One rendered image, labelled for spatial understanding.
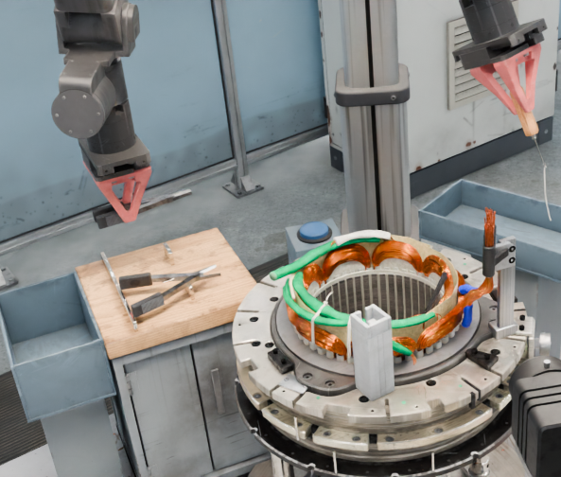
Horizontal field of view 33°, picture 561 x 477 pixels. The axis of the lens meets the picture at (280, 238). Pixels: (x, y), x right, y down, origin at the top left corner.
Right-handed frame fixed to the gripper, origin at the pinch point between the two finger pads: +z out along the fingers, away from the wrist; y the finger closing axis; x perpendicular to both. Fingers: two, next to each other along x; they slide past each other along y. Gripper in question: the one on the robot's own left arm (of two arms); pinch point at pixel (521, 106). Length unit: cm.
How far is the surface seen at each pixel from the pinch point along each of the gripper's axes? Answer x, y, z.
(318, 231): -17.5, -26.1, 7.5
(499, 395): -28.9, 11.5, 22.1
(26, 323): -55, -42, 2
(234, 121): 93, -225, 7
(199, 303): -40.5, -21.0, 6.4
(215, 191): 84, -245, 30
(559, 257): -3.9, 1.2, 18.8
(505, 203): 4.3, -13.0, 14.3
